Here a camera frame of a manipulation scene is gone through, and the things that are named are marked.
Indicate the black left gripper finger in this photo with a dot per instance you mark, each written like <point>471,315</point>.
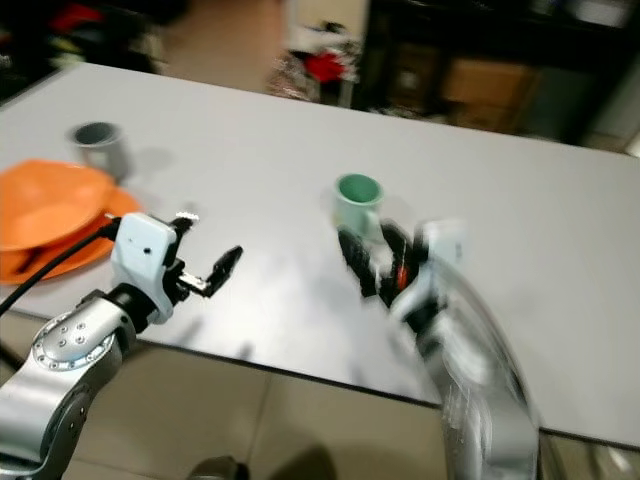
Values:
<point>225,266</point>

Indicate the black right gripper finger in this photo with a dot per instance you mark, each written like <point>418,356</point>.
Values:
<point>358,262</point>
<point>392,242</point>

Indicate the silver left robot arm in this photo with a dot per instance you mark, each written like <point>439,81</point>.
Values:
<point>60,385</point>

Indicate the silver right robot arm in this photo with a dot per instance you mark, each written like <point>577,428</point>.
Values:
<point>485,385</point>

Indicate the pale green cup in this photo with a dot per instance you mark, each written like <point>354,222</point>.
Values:
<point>357,205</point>

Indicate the orange plastic plate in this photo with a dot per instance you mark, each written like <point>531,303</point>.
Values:
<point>60,262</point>

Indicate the grey cup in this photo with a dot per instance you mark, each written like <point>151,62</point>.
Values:
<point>105,150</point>

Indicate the orange plastic bowl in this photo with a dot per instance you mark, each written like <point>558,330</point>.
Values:
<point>50,205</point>

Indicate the brown cardboard box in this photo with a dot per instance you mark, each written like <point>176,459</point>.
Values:
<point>490,92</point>

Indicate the grey robot foot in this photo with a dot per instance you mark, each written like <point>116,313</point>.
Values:
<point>218,469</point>

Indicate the black cabinet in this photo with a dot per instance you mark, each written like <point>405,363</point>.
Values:
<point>580,70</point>

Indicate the dark cluttered shelf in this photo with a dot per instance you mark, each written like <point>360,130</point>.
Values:
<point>80,35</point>

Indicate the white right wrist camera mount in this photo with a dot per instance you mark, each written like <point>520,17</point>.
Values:
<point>440,255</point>

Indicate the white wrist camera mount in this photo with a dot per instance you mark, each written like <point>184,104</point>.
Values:
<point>440,255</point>
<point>142,255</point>

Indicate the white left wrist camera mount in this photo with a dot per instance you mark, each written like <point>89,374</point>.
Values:
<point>142,255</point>

